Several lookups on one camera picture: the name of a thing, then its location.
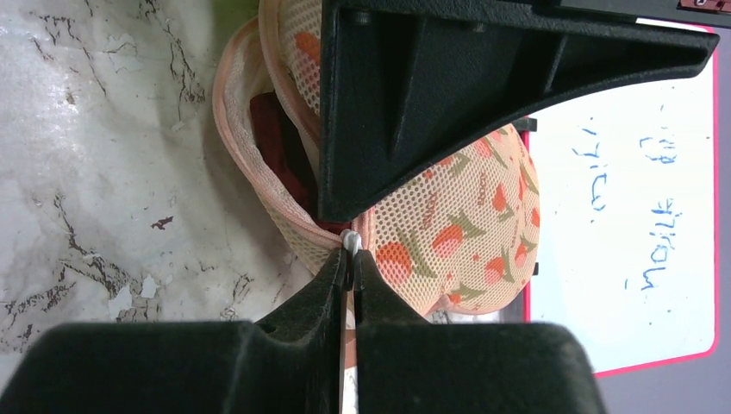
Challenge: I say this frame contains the dark red bra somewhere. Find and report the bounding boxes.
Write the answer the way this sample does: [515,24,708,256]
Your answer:
[249,92,351,235]

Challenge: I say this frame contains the floral mesh laundry bag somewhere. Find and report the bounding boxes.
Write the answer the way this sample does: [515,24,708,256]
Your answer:
[214,1,540,315]

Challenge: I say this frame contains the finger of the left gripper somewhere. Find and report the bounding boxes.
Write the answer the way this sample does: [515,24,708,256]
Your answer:
[318,1,730,223]

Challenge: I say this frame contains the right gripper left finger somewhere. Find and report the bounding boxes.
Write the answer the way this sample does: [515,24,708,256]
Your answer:
[1,249,349,413]

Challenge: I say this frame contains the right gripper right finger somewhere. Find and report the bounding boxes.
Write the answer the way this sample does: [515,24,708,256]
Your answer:
[352,250,605,413]

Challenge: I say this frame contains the pink framed whiteboard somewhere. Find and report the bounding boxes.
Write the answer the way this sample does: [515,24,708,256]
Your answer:
[522,20,720,380]

